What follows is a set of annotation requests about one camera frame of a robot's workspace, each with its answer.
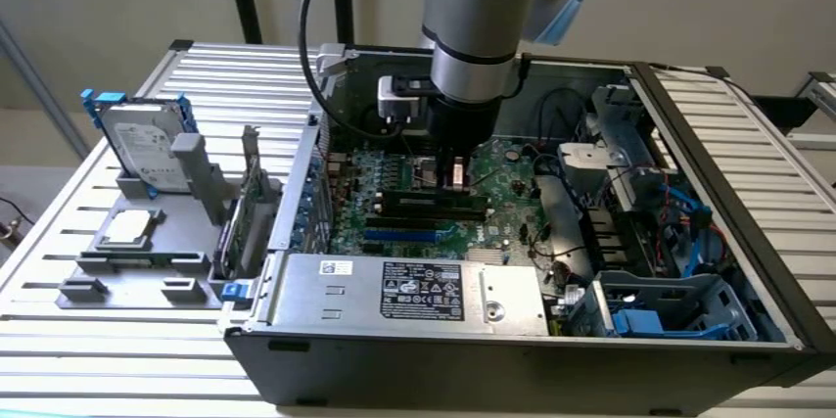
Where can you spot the blue case latch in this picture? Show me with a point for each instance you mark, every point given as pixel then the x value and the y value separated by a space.
pixel 237 291

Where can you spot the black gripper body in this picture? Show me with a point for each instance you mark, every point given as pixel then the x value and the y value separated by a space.
pixel 465 119

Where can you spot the grey parts rack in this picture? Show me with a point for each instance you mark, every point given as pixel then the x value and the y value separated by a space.
pixel 150 261

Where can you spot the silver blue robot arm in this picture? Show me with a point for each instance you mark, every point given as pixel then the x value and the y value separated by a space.
pixel 481 21

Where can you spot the grey case latch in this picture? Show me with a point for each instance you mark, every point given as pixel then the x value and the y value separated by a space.
pixel 337 60

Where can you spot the CPU socket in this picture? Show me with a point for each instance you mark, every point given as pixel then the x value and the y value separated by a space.
pixel 425 168

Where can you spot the blue expansion slot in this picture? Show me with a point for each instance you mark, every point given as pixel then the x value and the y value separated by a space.
pixel 409 234

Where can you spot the silver CPU chip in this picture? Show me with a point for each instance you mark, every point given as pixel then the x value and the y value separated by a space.
pixel 131 226

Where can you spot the black fan shroud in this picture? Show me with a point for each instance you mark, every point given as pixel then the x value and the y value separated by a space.
pixel 618 237

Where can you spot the black RAM slot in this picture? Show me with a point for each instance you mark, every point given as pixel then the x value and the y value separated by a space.
pixel 425 216

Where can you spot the black open PC case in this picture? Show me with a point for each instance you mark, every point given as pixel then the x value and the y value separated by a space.
pixel 523 369

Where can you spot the grey blue disk bay cage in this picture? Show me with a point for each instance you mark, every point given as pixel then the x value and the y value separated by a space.
pixel 673 305

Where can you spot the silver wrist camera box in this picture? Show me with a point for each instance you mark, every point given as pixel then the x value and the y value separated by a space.
pixel 395 97

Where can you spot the green graphics card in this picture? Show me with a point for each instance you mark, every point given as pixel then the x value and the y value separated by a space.
pixel 249 212

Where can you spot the silver power supply unit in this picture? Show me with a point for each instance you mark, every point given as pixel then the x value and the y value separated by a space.
pixel 405 293

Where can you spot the green motherboard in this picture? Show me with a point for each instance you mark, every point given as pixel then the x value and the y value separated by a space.
pixel 503 222

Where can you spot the metal disk bay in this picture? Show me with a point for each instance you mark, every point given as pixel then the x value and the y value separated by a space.
pixel 621 129

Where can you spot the silver hard disk blue frame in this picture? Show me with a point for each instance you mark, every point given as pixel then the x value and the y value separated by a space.
pixel 147 144

